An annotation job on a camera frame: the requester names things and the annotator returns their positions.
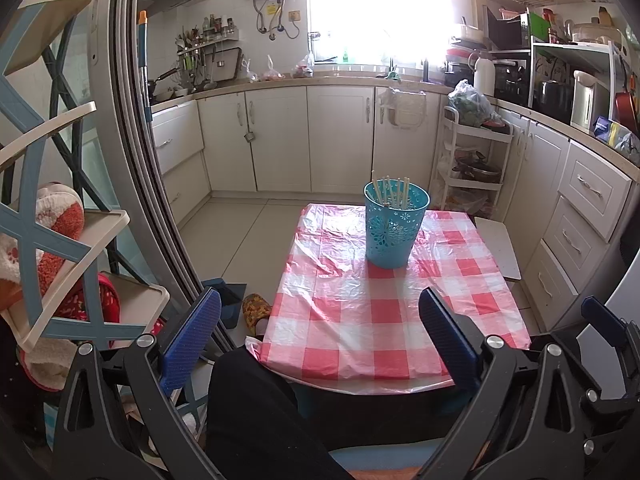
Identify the red pan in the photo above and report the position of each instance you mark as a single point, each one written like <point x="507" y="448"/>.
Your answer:
<point x="627" y="105"/>

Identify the black stock pot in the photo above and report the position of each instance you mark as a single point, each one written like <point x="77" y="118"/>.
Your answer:
<point x="552" y="97"/>

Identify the colourful crochet slipper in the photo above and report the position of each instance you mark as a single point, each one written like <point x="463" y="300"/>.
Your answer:
<point x="256" y="306"/>

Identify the beige and blue shelf rack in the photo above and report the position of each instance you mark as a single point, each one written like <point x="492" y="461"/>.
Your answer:
<point x="95" y="250"/>

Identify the bunch of wooden chopsticks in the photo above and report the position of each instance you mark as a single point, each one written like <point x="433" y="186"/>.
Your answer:
<point x="389" y="187"/>

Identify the dark cooking pot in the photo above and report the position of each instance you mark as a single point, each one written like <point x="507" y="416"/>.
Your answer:
<point x="475" y="170"/>

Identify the black microwave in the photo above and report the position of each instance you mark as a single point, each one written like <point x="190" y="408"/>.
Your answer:
<point x="507" y="32"/>

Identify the dark blue dustpan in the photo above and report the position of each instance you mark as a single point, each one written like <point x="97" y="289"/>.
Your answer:
<point x="230" y="305"/>

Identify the cream cabinet with drawers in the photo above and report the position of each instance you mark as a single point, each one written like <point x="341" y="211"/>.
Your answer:
<point x="550" y="185"/>

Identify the blue perforated plastic basket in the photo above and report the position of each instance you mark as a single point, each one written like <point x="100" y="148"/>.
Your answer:
<point x="392" y="240"/>

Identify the white water boiler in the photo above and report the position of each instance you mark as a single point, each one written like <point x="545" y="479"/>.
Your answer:
<point x="590" y="102"/>

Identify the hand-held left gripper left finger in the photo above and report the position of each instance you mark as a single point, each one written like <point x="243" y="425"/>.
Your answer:
<point x="192" y="340"/>

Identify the black wok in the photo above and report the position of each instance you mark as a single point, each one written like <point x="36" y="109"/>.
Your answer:
<point x="162" y="87"/>

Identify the blue packet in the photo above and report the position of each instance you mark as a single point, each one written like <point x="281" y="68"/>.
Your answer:
<point x="607" y="130"/>

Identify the sliding glass door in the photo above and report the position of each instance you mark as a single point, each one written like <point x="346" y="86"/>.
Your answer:
<point x="125" y="160"/>

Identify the person's leg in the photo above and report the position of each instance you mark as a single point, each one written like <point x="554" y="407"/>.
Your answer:
<point x="260" y="420"/>

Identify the wall utensil rack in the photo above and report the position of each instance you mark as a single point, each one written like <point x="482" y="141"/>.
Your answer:
<point x="210" y="55"/>

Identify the white countertop rack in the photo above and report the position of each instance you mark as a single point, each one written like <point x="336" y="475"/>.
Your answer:
<point x="575" y="52"/>

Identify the white thermos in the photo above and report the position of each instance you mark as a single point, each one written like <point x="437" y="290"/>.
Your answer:
<point x="483" y="77"/>

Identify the orange plush slipper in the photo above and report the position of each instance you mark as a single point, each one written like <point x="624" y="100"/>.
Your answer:
<point x="55" y="220"/>

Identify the pink checkered plastic tablecloth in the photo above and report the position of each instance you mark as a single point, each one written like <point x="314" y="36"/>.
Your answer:
<point x="390" y="310"/>

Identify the white kitchen trolley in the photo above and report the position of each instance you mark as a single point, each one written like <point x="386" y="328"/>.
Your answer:
<point x="500" y="135"/>

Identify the cream door cabinet run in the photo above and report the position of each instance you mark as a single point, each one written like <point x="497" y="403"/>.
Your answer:
<point x="280" y="140"/>

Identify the kitchen window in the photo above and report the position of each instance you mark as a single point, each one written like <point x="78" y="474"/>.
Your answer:
<point x="375" y="10"/>

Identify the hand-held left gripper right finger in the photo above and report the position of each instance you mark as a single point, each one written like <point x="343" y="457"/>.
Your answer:
<point x="447" y="340"/>

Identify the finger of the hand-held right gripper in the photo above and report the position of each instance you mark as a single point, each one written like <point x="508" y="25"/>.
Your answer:
<point x="602" y="317"/>

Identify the plastic bag of greens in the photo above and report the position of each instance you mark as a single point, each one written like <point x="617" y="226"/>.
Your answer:
<point x="472" y="105"/>

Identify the cream two-drawer cabinet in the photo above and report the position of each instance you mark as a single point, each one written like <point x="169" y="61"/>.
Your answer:
<point x="175" y="160"/>

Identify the white door-hung bin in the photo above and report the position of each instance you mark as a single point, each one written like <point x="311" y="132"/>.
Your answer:
<point x="405" y="110"/>

